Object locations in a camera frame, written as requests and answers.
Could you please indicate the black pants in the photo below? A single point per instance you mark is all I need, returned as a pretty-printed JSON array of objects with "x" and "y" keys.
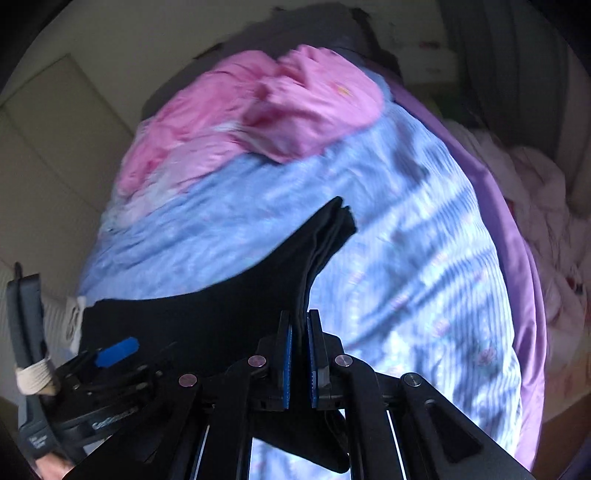
[{"x": 207, "y": 314}]

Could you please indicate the grey padded headboard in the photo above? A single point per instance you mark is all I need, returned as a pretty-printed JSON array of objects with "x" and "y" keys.
[{"x": 341, "y": 41}]

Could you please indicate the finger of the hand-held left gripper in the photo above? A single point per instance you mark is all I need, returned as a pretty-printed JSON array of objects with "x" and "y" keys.
[
  {"x": 117, "y": 350},
  {"x": 152, "y": 369}
]

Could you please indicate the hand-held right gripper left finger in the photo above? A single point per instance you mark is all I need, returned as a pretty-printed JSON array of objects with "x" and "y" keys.
[{"x": 286, "y": 364}]

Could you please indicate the blue striped bed sheet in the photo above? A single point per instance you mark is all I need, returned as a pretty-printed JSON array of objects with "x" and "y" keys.
[{"x": 415, "y": 277}]

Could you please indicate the person's left hand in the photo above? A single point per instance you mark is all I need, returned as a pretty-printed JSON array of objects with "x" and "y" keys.
[{"x": 51, "y": 468}]

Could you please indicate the pink duvet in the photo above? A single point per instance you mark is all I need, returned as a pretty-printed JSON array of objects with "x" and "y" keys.
[{"x": 277, "y": 101}]

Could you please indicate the white nightstand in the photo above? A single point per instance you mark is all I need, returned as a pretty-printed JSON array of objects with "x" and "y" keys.
[{"x": 429, "y": 60}]

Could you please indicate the green curtain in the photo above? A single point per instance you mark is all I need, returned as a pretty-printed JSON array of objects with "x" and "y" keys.
[{"x": 508, "y": 55}]

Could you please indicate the beige wardrobe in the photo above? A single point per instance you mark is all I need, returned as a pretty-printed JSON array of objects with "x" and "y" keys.
[{"x": 55, "y": 138}]

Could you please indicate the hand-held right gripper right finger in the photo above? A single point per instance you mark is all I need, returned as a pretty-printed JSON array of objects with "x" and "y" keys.
[{"x": 315, "y": 369}]

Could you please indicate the purple bed sheet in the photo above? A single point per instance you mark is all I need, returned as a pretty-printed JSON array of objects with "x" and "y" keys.
[{"x": 508, "y": 230}]

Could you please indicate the pale pink cloth pile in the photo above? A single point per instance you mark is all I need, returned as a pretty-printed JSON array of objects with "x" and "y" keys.
[{"x": 531, "y": 184}]

